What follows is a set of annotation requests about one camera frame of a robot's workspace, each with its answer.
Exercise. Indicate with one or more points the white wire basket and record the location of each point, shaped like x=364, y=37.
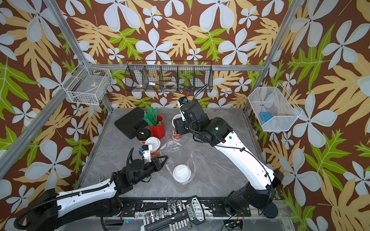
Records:
x=87, y=84
x=279, y=103

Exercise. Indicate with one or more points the white wire basket left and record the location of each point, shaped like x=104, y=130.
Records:
x=87, y=84

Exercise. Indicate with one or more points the black wire basket centre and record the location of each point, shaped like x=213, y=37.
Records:
x=169, y=75

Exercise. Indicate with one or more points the green wrapped straws bundle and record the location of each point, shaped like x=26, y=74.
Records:
x=151, y=117

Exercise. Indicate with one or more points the white wire basket right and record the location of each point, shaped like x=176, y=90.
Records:
x=279, y=103

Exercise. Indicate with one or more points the socket wrench set tray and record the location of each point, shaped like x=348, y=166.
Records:
x=177, y=216

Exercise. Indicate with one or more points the black plastic case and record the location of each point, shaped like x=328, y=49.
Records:
x=131, y=123

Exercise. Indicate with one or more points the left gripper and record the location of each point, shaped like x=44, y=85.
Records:
x=145, y=167

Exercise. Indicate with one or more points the red straw holder cup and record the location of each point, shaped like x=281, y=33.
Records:
x=159, y=130

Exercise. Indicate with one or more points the black mounting rail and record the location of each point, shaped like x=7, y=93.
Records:
x=133, y=206

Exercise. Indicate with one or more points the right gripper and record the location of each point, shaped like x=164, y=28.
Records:
x=188, y=108

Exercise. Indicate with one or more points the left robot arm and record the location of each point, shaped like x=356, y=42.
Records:
x=53, y=210

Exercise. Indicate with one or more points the black lid red cup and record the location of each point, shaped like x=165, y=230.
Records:
x=143, y=135

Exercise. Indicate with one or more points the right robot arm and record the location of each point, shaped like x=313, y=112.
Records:
x=259, y=191

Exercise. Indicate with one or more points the blue object in basket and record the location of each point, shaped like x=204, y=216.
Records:
x=265, y=116

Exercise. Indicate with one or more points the white lid cup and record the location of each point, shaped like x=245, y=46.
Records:
x=182, y=174
x=177, y=119
x=155, y=146

